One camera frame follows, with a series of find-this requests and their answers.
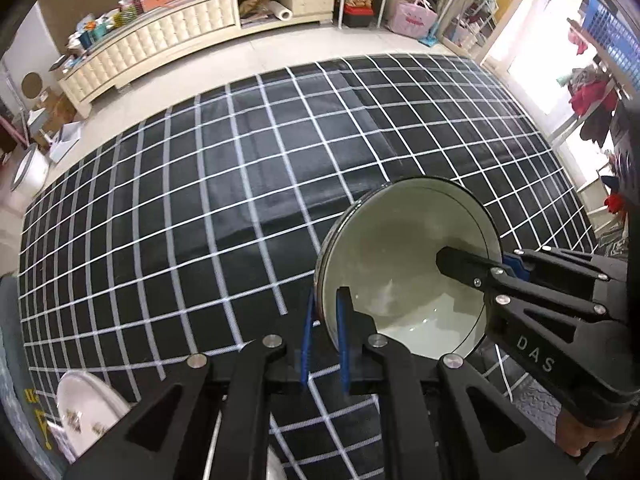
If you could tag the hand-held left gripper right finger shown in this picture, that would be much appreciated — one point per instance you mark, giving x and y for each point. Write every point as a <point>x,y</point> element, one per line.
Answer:
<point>343,340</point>

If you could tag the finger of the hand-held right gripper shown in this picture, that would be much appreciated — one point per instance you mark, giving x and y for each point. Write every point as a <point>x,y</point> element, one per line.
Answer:
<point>535,355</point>
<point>516,266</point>

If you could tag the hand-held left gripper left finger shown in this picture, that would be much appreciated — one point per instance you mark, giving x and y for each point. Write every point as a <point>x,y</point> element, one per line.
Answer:
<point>307,340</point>

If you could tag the dark-rimmed ceramic bowl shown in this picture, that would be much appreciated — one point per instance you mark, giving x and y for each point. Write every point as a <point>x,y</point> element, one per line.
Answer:
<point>400,270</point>

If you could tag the person's right hand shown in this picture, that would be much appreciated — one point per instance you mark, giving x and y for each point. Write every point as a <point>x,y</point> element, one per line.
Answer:
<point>585,435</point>

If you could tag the red clothes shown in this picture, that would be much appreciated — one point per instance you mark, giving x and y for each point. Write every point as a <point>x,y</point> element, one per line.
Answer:
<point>595,92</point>

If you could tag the blue plastic basket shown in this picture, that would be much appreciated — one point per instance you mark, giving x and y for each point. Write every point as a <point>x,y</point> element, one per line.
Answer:
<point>615,35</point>

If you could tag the black checked tablecloth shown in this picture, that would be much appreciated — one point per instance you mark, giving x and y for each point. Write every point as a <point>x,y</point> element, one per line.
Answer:
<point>200,210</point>

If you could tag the pink bag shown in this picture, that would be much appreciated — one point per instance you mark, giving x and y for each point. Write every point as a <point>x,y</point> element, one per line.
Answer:
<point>412,17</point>

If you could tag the grey chair cover crown print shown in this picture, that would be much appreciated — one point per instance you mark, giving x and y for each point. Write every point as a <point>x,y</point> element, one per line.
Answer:
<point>20,360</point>

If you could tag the white plastic bin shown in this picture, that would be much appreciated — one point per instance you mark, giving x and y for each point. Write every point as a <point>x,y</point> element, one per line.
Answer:
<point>30,167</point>

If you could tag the white paper roll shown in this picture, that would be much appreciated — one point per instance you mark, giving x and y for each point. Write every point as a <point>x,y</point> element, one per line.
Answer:
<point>281,12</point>

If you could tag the cream tufted low cabinet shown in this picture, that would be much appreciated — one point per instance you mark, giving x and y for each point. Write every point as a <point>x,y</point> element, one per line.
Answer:
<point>165,35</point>

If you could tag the cardboard box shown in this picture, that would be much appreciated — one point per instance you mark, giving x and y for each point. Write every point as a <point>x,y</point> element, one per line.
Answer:
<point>55,110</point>

